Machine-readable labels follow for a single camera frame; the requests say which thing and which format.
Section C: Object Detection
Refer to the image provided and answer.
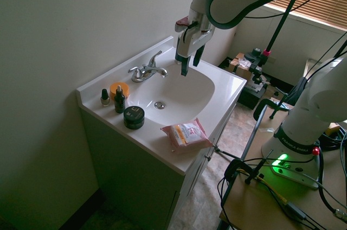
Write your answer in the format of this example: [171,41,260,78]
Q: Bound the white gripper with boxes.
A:
[175,20,215,77]

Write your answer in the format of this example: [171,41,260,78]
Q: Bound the pink wet wipes pack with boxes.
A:
[160,117,213,155]

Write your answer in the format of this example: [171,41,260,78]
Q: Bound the black camera stand pole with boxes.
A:
[263,0,302,56]

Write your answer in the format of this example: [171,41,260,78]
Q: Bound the white sink vanity cabinet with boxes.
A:
[76,35,248,175]

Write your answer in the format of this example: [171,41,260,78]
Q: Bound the chrome two-handle faucet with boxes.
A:
[127,50,168,83]

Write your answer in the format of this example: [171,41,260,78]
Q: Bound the dark green round jar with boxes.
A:
[123,105,145,130]

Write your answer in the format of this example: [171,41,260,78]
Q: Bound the cardboard box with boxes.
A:
[228,52,256,81]

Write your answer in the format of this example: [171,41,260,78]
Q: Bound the wrist camera with red mount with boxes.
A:
[175,16,190,34]

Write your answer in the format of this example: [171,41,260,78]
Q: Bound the orange round jar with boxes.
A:
[109,81,130,99]

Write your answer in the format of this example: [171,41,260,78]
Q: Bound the dark dropper bottle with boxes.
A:
[113,85,126,114]

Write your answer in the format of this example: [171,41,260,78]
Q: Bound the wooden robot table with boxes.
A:
[219,102,347,230]

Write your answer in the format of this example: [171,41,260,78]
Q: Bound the wooden window blinds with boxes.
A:
[264,0,347,33]

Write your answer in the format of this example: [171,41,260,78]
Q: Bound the yellow cable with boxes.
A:
[238,169,288,205]

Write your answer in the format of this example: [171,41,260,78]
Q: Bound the black equipment case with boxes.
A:
[237,75,272,110]

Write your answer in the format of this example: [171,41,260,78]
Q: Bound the nail polish bottle black cap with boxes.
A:
[100,88,110,107]

